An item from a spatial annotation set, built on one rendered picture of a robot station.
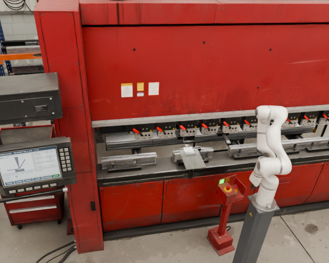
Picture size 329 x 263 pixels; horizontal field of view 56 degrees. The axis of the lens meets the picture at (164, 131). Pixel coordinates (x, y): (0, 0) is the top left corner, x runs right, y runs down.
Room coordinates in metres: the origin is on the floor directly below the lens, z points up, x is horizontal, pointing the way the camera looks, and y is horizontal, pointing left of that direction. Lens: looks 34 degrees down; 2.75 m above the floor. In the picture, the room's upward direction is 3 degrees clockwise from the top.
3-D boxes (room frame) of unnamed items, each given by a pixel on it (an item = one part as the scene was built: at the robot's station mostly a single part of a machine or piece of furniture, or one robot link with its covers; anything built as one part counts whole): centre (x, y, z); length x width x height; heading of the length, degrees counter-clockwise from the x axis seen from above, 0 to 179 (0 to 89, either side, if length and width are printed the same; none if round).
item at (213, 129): (2.35, -0.40, 1.26); 0.15 x 0.09 x 0.17; 104
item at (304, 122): (2.59, -1.37, 1.26); 0.15 x 0.09 x 0.17; 104
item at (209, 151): (2.33, -0.28, 0.92); 0.39 x 0.06 x 0.10; 104
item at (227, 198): (2.06, -0.64, 0.75); 0.20 x 0.16 x 0.18; 117
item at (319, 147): (2.59, -1.61, 0.89); 0.30 x 0.05 x 0.03; 104
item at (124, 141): (2.69, -0.55, 0.93); 2.30 x 0.14 x 0.10; 104
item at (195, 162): (2.17, -0.26, 1.00); 0.26 x 0.18 x 0.01; 14
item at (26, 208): (2.30, 1.31, 0.50); 0.50 x 0.50 x 1.00; 14
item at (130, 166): (2.11, 0.34, 0.89); 0.30 x 0.05 x 0.03; 104
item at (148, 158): (2.18, 0.31, 0.92); 0.50 x 0.06 x 0.10; 104
